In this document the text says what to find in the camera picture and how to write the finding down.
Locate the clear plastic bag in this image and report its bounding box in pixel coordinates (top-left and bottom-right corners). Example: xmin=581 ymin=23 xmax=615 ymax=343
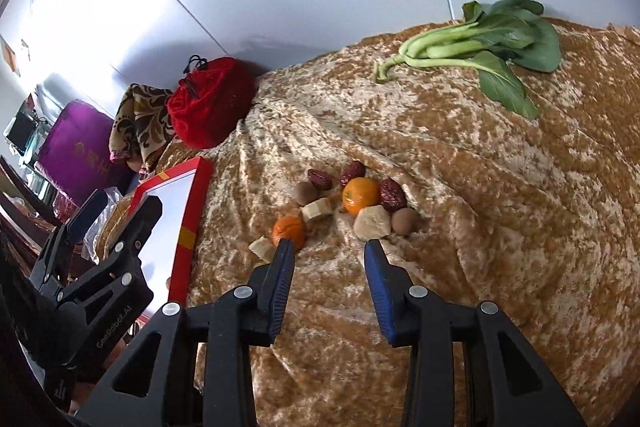
xmin=82 ymin=187 xmax=133 ymax=265

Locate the golden velvet blanket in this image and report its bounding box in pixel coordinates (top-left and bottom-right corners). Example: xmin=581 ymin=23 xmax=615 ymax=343
xmin=100 ymin=18 xmax=640 ymax=427

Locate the small tangerine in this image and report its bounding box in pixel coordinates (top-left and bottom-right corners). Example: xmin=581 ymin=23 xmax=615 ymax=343
xmin=270 ymin=215 xmax=307 ymax=250

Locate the red velvet drawstring pouch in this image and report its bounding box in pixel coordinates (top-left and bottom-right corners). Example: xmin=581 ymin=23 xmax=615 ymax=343
xmin=166 ymin=55 xmax=258 ymax=150

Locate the small banana piece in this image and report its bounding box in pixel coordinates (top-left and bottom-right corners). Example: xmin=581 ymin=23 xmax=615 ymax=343
xmin=249 ymin=236 xmax=277 ymax=263

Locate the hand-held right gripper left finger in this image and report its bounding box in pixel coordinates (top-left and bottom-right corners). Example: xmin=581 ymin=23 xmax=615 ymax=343
xmin=75 ymin=238 xmax=297 ymax=427

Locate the dark wooden furniture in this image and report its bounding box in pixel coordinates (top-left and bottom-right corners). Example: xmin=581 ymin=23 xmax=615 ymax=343
xmin=0 ymin=154 xmax=81 ymax=278

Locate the black monitor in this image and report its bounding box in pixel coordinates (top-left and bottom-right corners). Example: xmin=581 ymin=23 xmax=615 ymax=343
xmin=4 ymin=104 xmax=40 ymax=152

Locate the large banana piece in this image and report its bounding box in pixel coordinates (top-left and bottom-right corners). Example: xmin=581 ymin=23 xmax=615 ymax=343
xmin=353 ymin=205 xmax=391 ymax=240

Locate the brown patterned cloth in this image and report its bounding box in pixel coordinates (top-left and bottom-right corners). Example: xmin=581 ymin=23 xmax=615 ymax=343
xmin=109 ymin=83 xmax=176 ymax=175

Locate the red-rimmed white tray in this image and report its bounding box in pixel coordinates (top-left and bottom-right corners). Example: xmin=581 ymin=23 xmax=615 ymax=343
xmin=127 ymin=157 xmax=214 ymax=308

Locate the large tangerine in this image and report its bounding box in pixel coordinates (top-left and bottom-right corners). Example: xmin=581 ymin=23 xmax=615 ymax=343
xmin=342 ymin=177 xmax=381 ymax=215

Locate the large red date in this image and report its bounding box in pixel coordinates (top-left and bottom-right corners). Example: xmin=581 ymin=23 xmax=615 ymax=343
xmin=378 ymin=177 xmax=408 ymax=212

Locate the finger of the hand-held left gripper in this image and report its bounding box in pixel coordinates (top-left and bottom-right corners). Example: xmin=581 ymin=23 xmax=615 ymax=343
xmin=30 ymin=189 xmax=108 ymax=293
xmin=102 ymin=195 xmax=164 ymax=288

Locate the green bok choy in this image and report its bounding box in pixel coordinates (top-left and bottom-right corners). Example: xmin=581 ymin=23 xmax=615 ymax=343
xmin=374 ymin=0 xmax=562 ymax=120

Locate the purple velvet bag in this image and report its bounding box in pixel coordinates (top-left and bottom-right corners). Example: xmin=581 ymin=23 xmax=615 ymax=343
xmin=34 ymin=99 xmax=136 ymax=208

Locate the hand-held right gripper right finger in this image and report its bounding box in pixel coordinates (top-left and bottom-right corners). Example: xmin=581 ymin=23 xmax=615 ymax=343
xmin=364 ymin=239 xmax=588 ymax=427

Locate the brown longan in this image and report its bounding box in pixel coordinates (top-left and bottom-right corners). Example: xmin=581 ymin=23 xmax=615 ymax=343
xmin=293 ymin=181 xmax=321 ymax=208
xmin=391 ymin=208 xmax=420 ymax=236

